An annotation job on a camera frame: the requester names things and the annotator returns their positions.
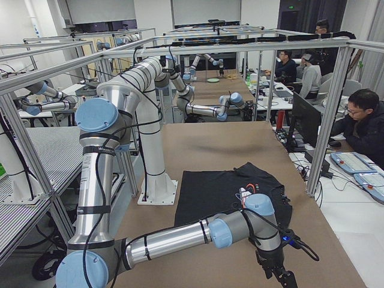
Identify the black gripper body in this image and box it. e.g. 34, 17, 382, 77
256, 244, 284, 273

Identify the black t-shirt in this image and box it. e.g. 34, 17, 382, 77
174, 162, 292, 229

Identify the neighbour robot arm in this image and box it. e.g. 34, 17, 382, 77
16, 81, 78, 116

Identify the blue teach pendant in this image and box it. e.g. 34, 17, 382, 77
330, 152, 377, 175
353, 173, 384, 204

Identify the black computer monitor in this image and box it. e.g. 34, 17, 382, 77
286, 93, 321, 152

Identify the red bottle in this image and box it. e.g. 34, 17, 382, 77
276, 110, 285, 129

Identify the man in black jacket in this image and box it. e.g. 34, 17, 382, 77
330, 89, 383, 168

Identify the seated person in grey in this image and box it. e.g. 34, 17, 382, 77
296, 50, 322, 99

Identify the seated man dark jacket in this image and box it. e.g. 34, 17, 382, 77
275, 50, 297, 83

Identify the green plate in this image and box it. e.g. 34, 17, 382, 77
206, 78, 220, 83

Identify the standing man in black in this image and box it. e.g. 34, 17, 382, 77
314, 19, 339, 76

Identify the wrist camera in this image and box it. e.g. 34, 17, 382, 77
280, 229, 302, 249

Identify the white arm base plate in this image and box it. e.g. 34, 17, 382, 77
137, 179, 178, 206

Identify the aluminium cage frame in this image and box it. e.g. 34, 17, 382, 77
0, 26, 384, 265

